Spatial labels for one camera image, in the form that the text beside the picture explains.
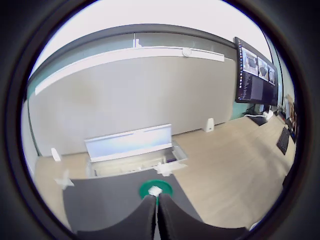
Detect small white plastic terminal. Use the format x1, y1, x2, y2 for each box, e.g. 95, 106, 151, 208
147, 185, 163, 197

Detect round green lid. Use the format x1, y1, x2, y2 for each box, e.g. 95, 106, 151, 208
138, 178, 174, 207

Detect dark grey mat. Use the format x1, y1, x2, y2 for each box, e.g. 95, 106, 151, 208
62, 168, 205, 233

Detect white tape piece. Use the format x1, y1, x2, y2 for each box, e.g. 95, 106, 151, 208
152, 161, 189, 178
54, 169, 75, 191

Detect black desk pad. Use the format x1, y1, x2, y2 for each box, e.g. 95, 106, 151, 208
247, 116, 268, 127

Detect black keyboard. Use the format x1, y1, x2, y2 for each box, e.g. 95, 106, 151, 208
276, 127, 291, 156

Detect grey desk partition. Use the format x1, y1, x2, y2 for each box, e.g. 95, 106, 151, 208
26, 23, 238, 157

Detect black computer monitor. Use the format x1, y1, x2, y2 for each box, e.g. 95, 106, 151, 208
234, 36, 279, 107

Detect recessed cable duct tray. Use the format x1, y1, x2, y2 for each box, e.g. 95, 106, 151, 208
86, 141, 189, 178

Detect silver cable duct flap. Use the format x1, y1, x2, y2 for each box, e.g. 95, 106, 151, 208
84, 123, 174, 163

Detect small white bracket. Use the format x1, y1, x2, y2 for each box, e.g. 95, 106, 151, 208
50, 147, 62, 163
205, 117, 215, 133

